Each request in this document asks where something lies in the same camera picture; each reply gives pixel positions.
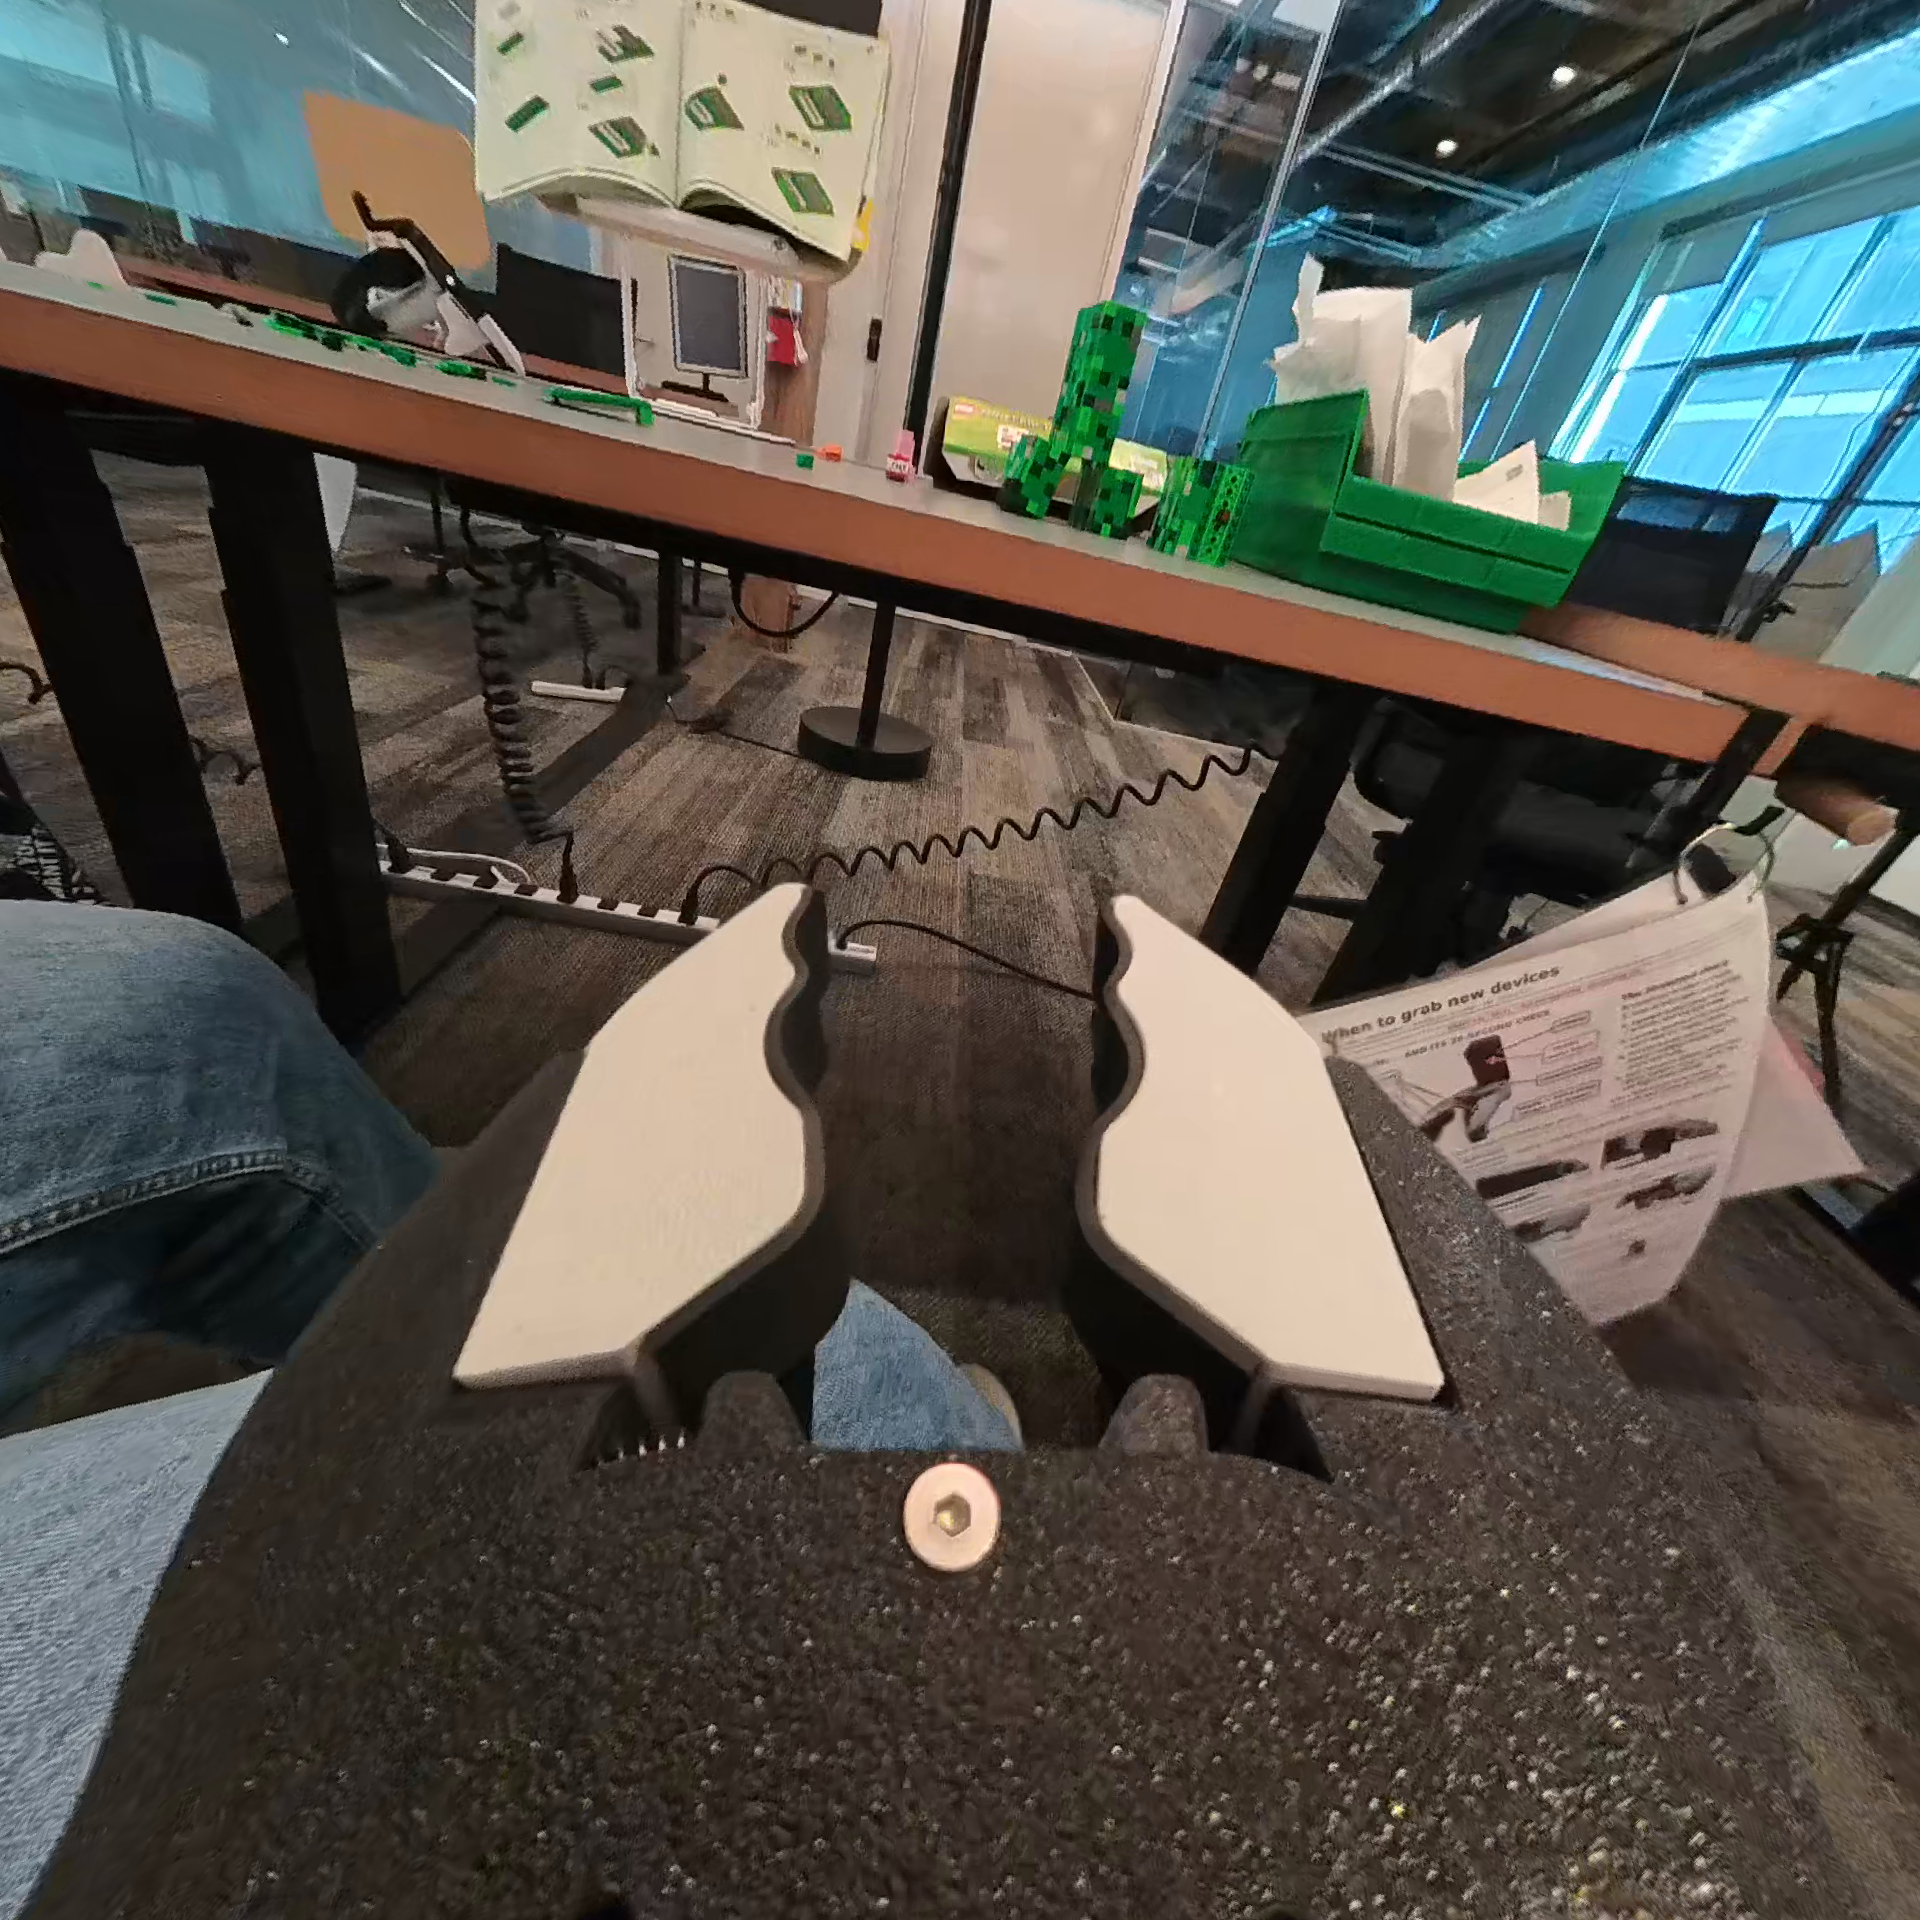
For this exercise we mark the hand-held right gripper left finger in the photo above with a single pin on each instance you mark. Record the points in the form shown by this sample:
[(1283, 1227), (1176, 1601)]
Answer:
[(645, 1155)]

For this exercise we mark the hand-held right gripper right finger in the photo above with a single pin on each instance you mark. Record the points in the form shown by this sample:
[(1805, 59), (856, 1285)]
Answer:
[(1260, 1170)]

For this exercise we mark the green lego storage bins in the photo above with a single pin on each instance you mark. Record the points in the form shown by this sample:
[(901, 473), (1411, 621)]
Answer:
[(1411, 532)]

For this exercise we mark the small green lego block build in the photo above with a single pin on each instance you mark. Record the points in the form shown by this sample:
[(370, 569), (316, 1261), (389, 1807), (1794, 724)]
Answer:
[(1200, 512)]

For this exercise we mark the green creeper lego figure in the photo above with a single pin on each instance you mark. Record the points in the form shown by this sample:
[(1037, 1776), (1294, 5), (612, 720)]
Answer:
[(1089, 435)]

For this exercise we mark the yellow-green lego box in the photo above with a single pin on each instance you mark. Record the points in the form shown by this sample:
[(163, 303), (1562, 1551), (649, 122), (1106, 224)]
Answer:
[(973, 437)]

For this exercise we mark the scattered green lego pieces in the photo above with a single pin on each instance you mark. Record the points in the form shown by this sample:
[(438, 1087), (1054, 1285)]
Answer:
[(353, 338)]

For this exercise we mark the open lego instruction booklet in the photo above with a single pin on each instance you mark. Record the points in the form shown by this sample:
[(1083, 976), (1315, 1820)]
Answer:
[(675, 105)]

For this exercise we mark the long white power strip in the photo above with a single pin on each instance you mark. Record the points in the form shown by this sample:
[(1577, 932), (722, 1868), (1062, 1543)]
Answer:
[(494, 887)]

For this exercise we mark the laminated instruction sheet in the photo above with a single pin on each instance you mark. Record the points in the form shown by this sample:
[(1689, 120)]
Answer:
[(1588, 1108)]

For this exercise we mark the black table leg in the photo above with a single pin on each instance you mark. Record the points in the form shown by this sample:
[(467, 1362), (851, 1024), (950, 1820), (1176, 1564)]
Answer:
[(1320, 809), (134, 674)]

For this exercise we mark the black office chair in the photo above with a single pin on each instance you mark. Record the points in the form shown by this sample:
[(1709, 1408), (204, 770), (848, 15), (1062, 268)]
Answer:
[(1530, 809)]

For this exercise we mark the small white power strip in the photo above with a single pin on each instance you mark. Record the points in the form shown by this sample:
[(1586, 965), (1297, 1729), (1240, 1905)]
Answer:
[(579, 691)]

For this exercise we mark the black round-base pole stand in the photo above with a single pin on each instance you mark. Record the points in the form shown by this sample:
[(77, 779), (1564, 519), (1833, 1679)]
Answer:
[(866, 739)]

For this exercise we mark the person's left leg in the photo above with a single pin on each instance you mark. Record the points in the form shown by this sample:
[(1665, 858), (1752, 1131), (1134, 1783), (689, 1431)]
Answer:
[(164, 1108)]

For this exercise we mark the person's leg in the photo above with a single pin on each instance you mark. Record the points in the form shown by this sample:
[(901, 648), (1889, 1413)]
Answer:
[(164, 1108), (90, 1560)]

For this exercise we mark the black swivel chair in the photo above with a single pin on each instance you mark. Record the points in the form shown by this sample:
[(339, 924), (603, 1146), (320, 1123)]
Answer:
[(509, 547)]

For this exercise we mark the black tripod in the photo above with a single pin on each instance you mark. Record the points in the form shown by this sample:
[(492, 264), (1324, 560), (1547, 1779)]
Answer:
[(1846, 915)]

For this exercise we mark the person's right leg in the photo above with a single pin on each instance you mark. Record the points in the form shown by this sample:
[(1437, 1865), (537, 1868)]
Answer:
[(90, 1560)]

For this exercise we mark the wooden dowel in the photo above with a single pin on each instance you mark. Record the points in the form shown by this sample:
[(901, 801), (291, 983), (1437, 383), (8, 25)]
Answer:
[(1842, 805)]

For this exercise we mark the black crate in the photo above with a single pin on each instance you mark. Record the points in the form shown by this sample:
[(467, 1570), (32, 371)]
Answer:
[(1673, 547)]

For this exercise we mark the white paper bags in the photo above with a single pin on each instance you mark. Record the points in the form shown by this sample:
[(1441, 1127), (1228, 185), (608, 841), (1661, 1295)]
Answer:
[(1372, 375)]

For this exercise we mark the small white-framed screen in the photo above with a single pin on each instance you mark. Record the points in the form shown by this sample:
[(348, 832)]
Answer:
[(704, 319)]

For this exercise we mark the white booklet stand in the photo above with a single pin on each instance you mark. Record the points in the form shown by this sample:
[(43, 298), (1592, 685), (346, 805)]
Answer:
[(645, 316)]

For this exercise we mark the black monitor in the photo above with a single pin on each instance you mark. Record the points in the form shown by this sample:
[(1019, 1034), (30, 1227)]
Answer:
[(563, 306)]

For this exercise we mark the spare hand-held gripper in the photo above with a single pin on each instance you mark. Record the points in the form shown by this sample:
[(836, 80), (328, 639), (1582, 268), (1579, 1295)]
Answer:
[(393, 283)]

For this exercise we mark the brown cork board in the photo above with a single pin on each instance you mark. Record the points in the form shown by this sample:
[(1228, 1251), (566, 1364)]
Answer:
[(393, 159)]

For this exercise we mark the white jagged plastic piece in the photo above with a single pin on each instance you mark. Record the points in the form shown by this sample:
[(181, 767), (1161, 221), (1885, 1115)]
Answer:
[(82, 259)]

